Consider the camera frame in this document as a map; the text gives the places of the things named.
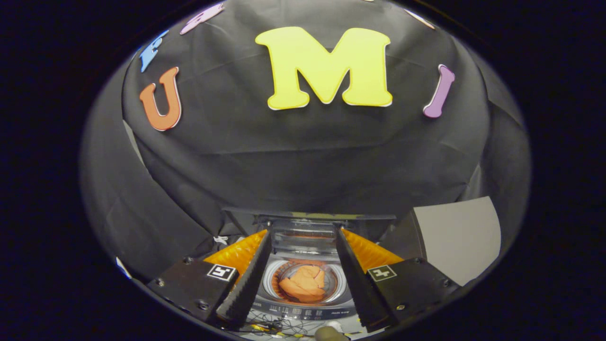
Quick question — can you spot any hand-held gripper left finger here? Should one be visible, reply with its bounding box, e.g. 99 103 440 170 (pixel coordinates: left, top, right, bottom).
147 230 273 330

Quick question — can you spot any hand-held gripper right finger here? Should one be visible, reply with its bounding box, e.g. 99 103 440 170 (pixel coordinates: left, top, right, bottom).
335 227 461 333

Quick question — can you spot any orange polo shirt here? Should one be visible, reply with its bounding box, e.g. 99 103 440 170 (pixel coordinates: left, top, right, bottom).
278 264 326 304

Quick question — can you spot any grey washing machine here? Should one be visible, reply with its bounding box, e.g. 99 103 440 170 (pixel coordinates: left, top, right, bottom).
222 207 397 322

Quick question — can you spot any glass washing machine lid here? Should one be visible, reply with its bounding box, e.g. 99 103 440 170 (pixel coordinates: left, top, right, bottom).
223 207 396 251

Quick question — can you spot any yellow black floor tape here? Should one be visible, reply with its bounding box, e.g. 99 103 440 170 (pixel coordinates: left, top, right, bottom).
250 323 306 338

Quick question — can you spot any grey cabinet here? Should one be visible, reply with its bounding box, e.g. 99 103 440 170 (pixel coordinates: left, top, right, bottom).
379 196 502 287

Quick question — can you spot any black backdrop cloth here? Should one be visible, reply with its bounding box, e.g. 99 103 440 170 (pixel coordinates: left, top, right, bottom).
78 0 531 285

